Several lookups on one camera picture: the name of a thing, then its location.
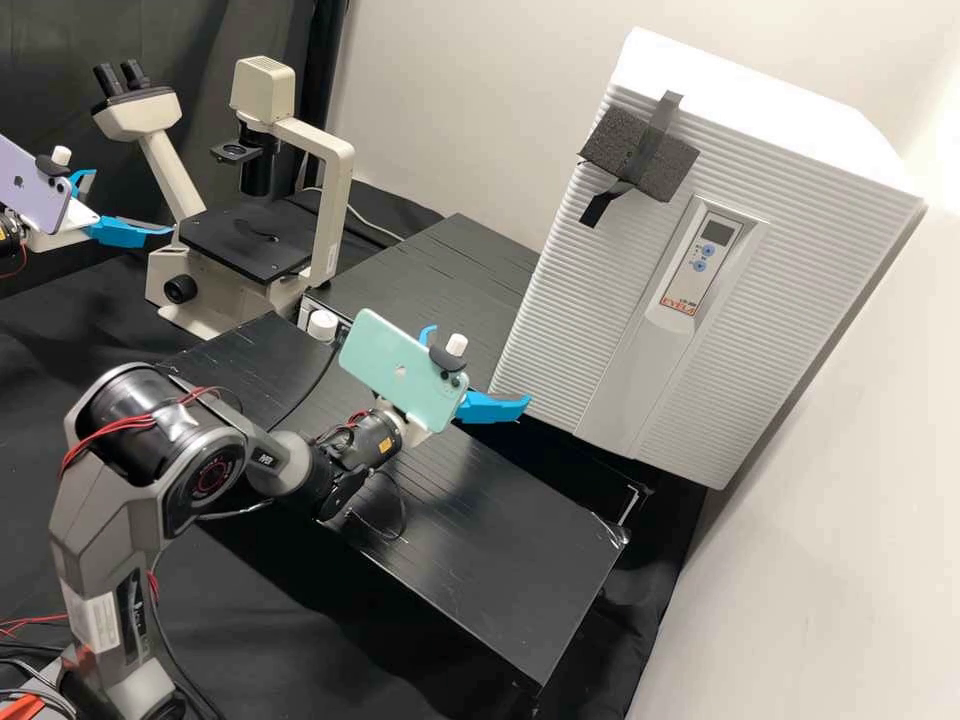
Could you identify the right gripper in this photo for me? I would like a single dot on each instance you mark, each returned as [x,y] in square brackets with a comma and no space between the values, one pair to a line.
[401,420]

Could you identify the cream microscope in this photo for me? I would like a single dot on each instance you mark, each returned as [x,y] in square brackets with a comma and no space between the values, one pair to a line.
[247,247]

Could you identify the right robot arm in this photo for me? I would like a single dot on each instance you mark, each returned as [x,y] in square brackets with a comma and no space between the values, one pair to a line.
[135,465]

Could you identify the white incubator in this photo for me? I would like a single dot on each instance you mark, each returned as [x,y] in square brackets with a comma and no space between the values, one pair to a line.
[750,105]

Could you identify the incubator door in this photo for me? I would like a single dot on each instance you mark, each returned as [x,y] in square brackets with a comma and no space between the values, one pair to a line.
[600,315]

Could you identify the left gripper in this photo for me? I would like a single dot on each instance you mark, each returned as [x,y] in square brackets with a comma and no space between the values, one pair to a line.
[67,225]

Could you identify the wrist camera phone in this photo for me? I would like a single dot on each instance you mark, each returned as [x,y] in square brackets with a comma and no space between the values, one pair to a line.
[30,187]
[390,360]

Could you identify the white-capped bottle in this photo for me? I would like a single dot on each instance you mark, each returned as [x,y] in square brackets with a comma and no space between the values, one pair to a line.
[324,326]

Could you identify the black platform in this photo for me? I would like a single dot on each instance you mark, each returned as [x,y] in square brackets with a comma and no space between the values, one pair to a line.
[487,525]

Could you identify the right wrist camera phone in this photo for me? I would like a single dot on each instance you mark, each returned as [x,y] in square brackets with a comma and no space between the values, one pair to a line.
[390,360]

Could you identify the left wrist camera phone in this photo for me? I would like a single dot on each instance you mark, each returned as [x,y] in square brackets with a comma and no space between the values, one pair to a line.
[30,187]

